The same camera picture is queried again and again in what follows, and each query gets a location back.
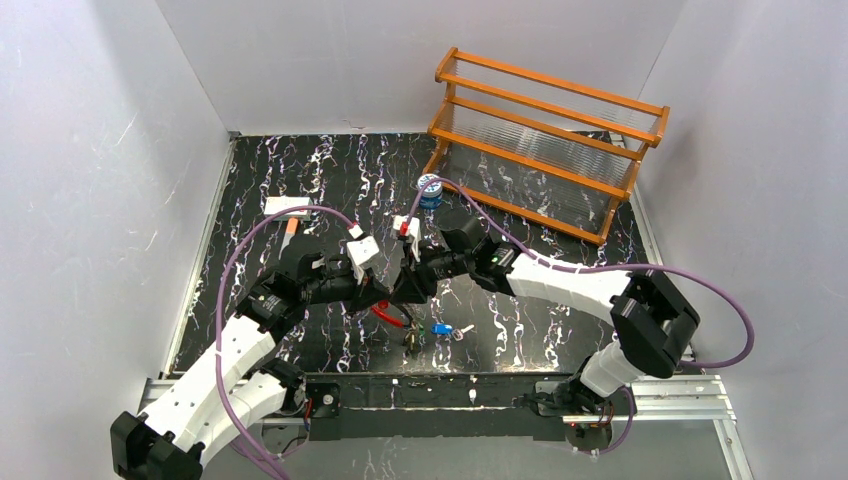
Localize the white box with red logo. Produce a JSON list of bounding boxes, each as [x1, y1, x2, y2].
[[263, 196, 313, 220]]

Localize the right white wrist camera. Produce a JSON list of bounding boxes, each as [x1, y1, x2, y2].
[[392, 215, 421, 262]]

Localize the blue key tag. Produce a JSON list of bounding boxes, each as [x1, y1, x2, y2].
[[431, 323, 454, 336]]

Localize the white orange marker pen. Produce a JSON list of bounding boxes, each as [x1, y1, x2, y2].
[[281, 217, 300, 250]]

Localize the aluminium rail frame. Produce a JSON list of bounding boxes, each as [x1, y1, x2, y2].
[[123, 374, 755, 480]]

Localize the orange wooden shelf rack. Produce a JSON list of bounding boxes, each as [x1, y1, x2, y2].
[[423, 47, 671, 245]]

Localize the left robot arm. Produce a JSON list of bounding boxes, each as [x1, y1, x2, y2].
[[110, 234, 389, 479]]

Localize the blue jar with patterned lid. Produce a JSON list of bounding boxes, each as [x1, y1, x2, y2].
[[417, 173, 443, 210]]

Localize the silver key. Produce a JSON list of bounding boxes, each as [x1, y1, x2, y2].
[[451, 324, 474, 341]]

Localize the metal key organizer red handle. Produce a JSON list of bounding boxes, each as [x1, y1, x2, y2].
[[370, 300, 423, 354]]

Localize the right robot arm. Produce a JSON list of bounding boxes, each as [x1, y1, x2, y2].
[[392, 215, 700, 408]]

